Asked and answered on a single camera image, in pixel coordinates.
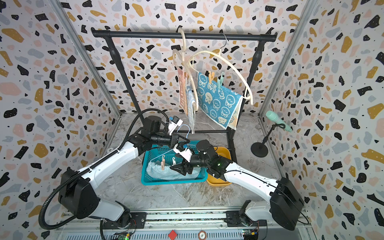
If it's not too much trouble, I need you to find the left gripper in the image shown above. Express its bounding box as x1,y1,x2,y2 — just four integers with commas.
153,132,193,150

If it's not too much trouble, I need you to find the light blue wire hanger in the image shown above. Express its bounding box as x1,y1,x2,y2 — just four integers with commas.
151,124,195,169

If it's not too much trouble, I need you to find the peach clothespin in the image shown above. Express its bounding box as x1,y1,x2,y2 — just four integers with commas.
161,155,166,171

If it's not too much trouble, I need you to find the light blue towel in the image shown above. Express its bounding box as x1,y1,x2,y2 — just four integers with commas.
146,161,201,181

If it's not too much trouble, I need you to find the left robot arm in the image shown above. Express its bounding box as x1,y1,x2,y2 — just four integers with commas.
58,116,188,228

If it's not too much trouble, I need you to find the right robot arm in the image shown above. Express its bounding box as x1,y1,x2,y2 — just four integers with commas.
171,140,305,231

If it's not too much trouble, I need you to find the large wooden hanger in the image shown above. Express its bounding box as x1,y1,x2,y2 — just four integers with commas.
188,50,254,104

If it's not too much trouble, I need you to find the teal plastic basket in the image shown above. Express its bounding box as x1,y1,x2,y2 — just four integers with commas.
141,145,208,186

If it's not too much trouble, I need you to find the yellow plastic bin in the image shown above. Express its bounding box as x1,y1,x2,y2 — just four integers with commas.
206,147,232,187

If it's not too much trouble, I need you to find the teal jellyfish pattern towel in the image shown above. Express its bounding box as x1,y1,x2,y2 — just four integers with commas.
197,73,244,130

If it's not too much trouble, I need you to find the orange patterned towel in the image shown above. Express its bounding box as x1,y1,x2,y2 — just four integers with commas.
178,68,188,116

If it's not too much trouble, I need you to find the red diamond sticker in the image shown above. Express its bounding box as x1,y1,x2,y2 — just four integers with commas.
168,230,178,240

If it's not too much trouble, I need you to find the round red white sticker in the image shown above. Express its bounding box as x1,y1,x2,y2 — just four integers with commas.
198,231,207,240

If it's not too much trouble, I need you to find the mint green clothespin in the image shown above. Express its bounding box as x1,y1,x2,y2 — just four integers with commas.
217,72,225,89

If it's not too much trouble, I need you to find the orange clothespin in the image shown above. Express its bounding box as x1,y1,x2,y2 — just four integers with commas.
208,71,215,84

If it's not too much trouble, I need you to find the black microphone stand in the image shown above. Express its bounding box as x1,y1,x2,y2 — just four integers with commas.
251,124,286,158

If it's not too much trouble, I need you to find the mint green microphone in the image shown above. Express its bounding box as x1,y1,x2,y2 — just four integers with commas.
266,111,292,132

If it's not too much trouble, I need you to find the black clothes rack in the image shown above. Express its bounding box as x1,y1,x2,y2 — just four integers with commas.
90,27,278,164

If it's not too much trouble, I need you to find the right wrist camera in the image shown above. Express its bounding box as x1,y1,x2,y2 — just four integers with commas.
173,147,193,163

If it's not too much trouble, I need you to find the black corrugated cable conduit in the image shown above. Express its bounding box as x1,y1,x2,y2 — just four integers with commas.
38,108,170,231

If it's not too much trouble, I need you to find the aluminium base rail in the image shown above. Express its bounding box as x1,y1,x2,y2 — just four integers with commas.
52,207,308,240

